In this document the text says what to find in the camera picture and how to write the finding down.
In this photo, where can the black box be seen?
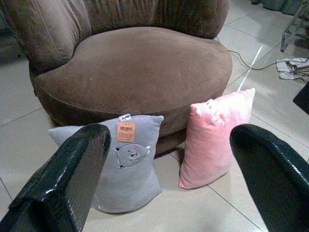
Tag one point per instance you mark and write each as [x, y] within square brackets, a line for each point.
[303, 99]

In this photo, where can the pink pillow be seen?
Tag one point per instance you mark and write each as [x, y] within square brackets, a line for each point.
[205, 149]

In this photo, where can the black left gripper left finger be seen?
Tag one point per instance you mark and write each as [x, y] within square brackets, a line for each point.
[72, 174]

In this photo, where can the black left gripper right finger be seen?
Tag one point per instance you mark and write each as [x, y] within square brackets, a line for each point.
[277, 183]

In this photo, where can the brown round sofa chair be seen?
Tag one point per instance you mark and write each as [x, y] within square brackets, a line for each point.
[144, 72]

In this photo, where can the grey curtain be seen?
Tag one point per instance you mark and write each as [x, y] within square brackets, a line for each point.
[275, 4]

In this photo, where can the orange price tag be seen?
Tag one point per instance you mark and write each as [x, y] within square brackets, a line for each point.
[126, 135]

